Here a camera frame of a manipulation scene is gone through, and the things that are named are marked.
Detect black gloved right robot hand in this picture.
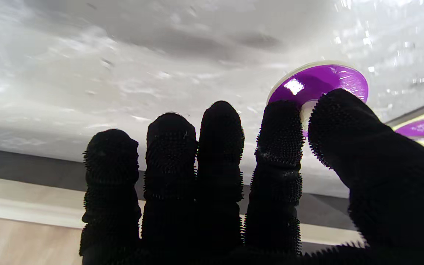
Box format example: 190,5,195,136
79,88,424,265

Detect purple circle puzzle piece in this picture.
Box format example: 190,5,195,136
266,61,369,137

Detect light wooden shelf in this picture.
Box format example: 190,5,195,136
0,174,365,246

